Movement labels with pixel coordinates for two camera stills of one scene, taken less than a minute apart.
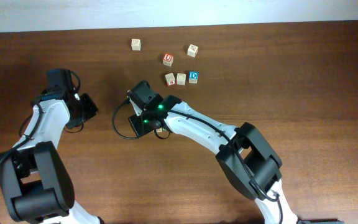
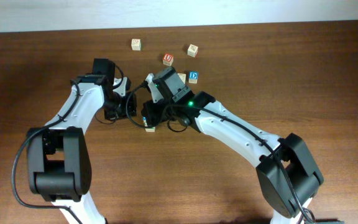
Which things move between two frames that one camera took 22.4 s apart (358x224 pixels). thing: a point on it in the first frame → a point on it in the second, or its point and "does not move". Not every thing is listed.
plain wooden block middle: (181, 79) does not move
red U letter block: (168, 60) does not move
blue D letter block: (193, 76) does not move
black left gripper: (92, 109) → (110, 116)
